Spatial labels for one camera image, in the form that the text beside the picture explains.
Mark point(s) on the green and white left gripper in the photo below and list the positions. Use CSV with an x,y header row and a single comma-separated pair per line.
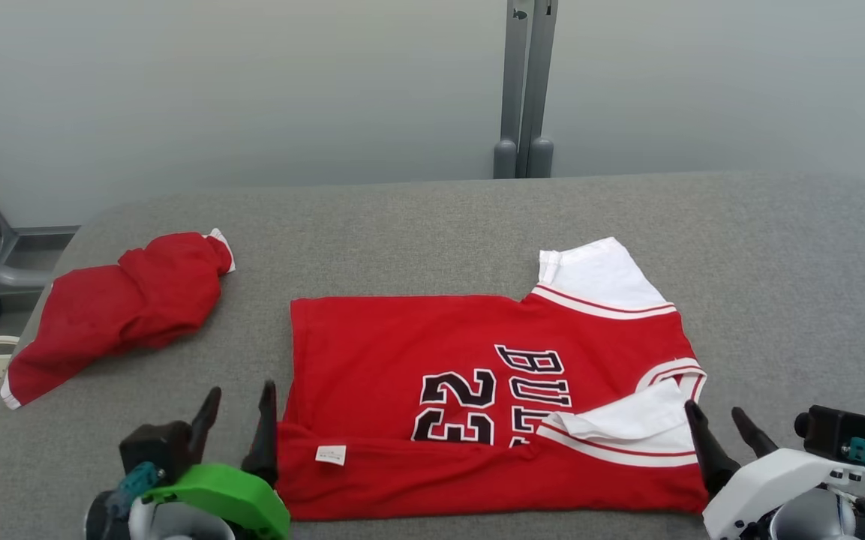
x,y
229,491

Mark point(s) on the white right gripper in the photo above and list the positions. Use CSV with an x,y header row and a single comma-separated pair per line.
x,y
755,487

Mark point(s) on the red shorts with white trim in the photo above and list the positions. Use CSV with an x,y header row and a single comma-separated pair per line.
x,y
117,307

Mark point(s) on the red basketball jersey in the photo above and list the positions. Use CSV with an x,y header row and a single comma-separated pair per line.
x,y
402,352

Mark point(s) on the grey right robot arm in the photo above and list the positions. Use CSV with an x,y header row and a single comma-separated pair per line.
x,y
807,521

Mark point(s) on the grey double metal pole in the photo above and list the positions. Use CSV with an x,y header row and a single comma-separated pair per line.
x,y
526,75

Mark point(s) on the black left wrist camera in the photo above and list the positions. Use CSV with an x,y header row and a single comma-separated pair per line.
x,y
154,450

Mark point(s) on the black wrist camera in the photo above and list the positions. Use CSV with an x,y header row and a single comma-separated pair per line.
x,y
154,450
833,431

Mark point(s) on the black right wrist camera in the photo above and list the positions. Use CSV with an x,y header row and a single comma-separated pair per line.
x,y
833,431

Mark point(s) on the grey metal frame pole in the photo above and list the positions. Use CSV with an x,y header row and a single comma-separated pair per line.
x,y
19,277

